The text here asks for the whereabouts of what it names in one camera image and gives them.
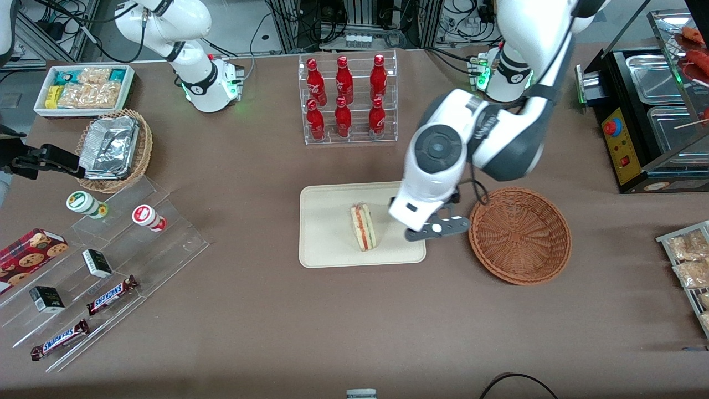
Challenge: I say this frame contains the brown Snickers bar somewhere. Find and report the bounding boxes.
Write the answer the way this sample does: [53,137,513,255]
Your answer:
[86,275,139,316]
[30,319,90,362]

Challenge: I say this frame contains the large clear rice cracker bag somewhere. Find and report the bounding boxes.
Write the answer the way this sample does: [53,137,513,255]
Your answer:
[58,82,120,109]

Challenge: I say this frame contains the triangular sandwich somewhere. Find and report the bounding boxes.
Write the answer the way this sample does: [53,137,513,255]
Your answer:
[350,203,378,252]

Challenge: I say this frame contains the black cable loop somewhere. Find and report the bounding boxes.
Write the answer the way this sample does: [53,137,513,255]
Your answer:
[479,372,560,399]

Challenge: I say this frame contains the brown wicker basket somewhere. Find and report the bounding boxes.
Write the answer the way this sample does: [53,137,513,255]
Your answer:
[468,187,572,286]

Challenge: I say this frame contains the black hot food case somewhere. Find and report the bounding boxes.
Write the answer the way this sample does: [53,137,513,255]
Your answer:
[574,8,709,195]

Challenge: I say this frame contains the small black box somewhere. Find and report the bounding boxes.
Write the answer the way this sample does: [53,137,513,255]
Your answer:
[29,286,65,314]
[82,249,113,278]

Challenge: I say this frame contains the clear acrylic stepped display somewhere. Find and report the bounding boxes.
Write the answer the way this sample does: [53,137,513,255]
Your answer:
[0,176,210,373]

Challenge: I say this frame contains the aluminium foil container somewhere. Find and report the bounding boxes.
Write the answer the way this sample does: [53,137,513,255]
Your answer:
[79,116,140,181]

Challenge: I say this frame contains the grey wire tray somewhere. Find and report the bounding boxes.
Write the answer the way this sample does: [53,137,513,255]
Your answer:
[656,221,709,339]

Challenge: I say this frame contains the light wicker basket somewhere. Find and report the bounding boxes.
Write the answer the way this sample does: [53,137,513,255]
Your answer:
[75,109,153,194]

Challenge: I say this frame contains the red lid yoghurt cup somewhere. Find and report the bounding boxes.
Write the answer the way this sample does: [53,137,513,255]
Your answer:
[132,204,167,232]

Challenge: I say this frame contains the steel food pan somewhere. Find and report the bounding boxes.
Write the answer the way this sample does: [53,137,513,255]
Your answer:
[647,105,709,155]
[626,54,686,105]

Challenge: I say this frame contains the red soda bottle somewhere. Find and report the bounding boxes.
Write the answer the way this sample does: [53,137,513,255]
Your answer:
[368,97,386,137]
[306,58,327,106]
[335,96,352,138]
[336,55,354,105]
[370,54,387,103]
[306,99,326,141]

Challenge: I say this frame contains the small clear rice cracker bag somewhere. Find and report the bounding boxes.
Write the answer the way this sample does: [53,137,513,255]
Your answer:
[78,68,111,86]

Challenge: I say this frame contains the clear acrylic bottle rack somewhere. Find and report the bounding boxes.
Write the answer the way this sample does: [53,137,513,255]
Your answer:
[297,49,398,146]

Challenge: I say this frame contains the red cookie box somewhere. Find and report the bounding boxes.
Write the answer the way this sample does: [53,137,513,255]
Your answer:
[0,228,69,295]

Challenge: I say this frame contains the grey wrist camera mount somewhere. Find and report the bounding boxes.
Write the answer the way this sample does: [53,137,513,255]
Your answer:
[404,215,471,242]

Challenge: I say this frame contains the green lid yoghurt cup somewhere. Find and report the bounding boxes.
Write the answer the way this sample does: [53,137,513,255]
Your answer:
[66,190,109,219]

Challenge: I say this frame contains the white rectangular snack bin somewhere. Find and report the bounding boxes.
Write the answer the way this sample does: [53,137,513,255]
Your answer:
[33,64,135,119]

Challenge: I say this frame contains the beige plastic tray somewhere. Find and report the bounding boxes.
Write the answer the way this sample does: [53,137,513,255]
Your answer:
[299,181,427,269]

